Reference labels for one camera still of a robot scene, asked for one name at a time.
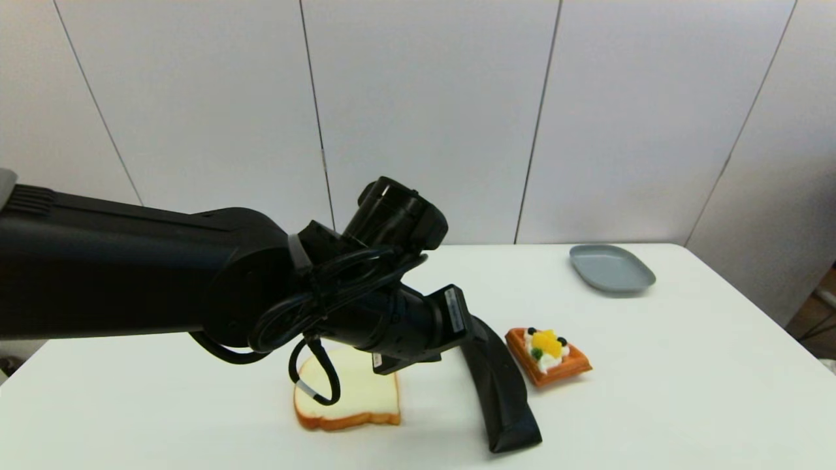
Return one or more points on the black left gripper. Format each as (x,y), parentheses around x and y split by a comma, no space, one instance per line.
(450,320)

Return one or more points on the black glasses case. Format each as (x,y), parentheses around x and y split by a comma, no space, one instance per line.
(503,398)

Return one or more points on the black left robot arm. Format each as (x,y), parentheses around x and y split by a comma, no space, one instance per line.
(130,274)

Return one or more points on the waffle with fruit topping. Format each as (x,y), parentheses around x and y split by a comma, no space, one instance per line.
(547,356)

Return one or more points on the white bread slice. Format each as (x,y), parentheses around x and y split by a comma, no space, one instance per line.
(366,398)

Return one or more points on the grey-blue shallow plate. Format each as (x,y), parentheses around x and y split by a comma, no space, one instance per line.
(612,269)

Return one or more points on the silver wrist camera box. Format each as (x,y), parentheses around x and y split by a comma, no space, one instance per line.
(405,362)

